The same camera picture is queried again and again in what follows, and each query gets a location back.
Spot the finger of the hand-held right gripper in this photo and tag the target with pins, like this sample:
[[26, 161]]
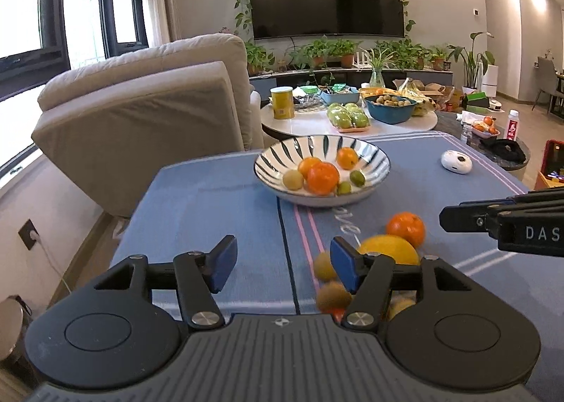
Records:
[[539, 195], [462, 217]]

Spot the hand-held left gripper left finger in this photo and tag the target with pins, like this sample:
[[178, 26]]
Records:
[[222, 263]]

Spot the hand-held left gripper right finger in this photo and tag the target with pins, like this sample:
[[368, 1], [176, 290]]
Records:
[[341, 263]]

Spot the yellow lemon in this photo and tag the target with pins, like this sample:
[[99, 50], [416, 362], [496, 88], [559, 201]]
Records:
[[390, 250]]

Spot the mandarin orange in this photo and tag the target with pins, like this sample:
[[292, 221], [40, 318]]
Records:
[[406, 228], [347, 157], [307, 164]]

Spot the small yellow round fruit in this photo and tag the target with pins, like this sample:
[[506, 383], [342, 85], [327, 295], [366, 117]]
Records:
[[293, 179], [400, 308]]

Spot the small green oblong fruit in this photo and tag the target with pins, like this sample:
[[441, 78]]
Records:
[[343, 188], [357, 178]]

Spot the large orange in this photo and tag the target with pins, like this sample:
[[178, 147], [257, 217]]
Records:
[[324, 177]]

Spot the white blue striped bowl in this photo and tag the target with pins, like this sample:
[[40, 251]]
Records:
[[268, 164]]

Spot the plate of small fruits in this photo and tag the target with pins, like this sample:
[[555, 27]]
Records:
[[484, 126]]

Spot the orange box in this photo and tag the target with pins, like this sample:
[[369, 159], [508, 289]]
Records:
[[546, 182]]

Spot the white round device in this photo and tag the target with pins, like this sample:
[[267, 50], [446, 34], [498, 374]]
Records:
[[456, 161]]

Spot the black pouch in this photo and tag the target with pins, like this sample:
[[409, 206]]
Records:
[[502, 148]]

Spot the blue striped tablecloth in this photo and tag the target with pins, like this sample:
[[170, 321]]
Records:
[[211, 199]]

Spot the white bottle red label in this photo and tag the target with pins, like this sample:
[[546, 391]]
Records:
[[512, 124]]

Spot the small glass jar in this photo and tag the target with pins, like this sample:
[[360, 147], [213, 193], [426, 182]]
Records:
[[465, 132]]

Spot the dark marble table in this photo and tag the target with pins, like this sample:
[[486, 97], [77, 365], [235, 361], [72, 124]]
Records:
[[449, 125]]

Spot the green box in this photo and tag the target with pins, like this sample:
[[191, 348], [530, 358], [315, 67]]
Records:
[[476, 98]]

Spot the grey dining chair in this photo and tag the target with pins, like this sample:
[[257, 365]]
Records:
[[546, 76]]

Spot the white air purifier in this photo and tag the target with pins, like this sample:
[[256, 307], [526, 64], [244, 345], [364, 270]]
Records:
[[490, 80]]

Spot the blue fruit bowl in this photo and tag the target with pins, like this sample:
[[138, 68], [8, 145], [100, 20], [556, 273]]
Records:
[[390, 113]]

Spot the cardboard box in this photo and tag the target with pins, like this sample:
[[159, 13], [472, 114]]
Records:
[[434, 89]]

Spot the bunch of bananas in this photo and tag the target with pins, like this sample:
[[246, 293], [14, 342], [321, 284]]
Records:
[[414, 91]]

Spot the pile of longans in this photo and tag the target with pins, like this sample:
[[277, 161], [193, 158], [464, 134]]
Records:
[[390, 100]]

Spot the white round table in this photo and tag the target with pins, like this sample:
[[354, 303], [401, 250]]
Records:
[[304, 125]]

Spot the pack of green apples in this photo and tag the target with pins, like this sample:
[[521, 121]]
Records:
[[348, 116]]

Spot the tall leafy floor plant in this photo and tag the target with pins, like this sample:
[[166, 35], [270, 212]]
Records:
[[471, 63]]

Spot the orange basket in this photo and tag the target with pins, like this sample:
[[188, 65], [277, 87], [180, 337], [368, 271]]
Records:
[[374, 91]]

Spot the green potted plant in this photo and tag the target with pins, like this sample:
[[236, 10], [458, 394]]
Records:
[[318, 52], [257, 58], [346, 52], [407, 52], [438, 57]]

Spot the glass vase with plant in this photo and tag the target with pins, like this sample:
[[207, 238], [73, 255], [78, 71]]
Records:
[[380, 76]]

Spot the small blue container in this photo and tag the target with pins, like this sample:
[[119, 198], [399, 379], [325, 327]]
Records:
[[339, 97]]

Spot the beige recliner sofa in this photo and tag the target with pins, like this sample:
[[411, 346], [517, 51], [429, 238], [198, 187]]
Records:
[[132, 120]]

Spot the yellow can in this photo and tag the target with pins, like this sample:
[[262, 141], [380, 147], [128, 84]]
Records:
[[282, 103]]

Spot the dish of wrapped snacks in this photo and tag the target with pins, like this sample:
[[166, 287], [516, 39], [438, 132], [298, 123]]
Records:
[[308, 96]]

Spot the grey television cabinet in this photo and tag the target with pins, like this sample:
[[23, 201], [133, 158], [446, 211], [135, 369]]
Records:
[[299, 78]]

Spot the round metal bin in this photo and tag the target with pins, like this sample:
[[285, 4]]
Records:
[[9, 327]]

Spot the black framed window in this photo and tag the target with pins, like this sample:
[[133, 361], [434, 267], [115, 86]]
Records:
[[26, 1], [125, 1]]

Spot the black wall socket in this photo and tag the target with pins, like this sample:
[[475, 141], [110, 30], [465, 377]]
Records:
[[30, 234]]

